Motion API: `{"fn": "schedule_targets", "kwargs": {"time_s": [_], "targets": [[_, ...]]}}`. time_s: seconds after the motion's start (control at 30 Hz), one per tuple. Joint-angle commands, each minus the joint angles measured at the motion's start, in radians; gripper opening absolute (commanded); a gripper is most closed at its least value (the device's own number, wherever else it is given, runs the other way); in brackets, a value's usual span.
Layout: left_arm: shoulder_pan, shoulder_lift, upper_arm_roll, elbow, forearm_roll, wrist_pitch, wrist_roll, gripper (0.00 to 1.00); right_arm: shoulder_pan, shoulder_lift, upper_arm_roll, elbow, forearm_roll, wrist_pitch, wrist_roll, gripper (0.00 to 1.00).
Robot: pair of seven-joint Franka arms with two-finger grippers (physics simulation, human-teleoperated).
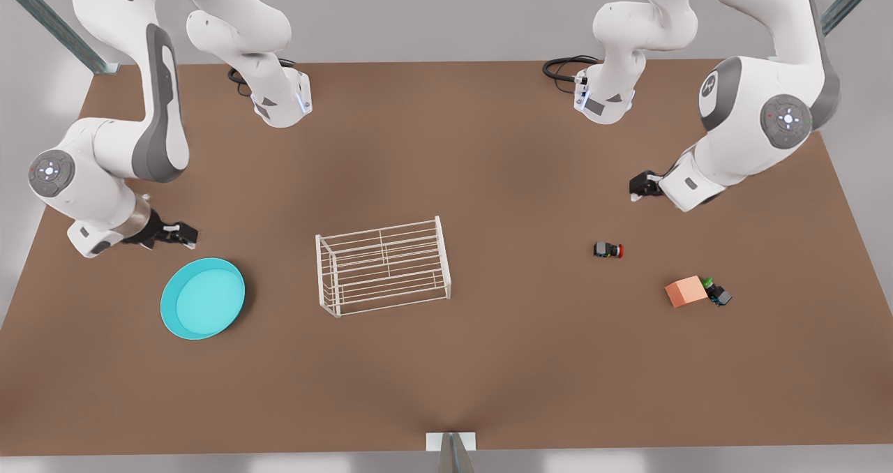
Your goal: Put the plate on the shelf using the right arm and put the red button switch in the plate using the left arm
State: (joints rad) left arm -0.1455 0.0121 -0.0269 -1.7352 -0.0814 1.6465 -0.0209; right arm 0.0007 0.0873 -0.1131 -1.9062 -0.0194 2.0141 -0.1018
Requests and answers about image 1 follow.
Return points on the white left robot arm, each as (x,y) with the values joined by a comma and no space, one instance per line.
(760,110)

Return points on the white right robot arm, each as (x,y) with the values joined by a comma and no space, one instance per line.
(111,145)

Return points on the turquoise plate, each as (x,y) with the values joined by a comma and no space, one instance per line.
(202,298)

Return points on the orange cube block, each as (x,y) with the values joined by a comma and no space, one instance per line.
(686,291)

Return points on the red button switch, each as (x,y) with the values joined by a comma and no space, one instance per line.
(608,250)

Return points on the green button switch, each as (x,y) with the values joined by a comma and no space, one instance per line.
(716,293)

